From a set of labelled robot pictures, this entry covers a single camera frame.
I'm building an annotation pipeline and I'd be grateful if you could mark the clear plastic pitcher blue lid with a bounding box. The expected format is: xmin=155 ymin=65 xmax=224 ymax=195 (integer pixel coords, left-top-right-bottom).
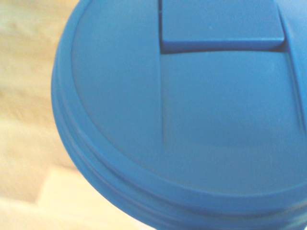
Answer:
xmin=50 ymin=0 xmax=307 ymax=230

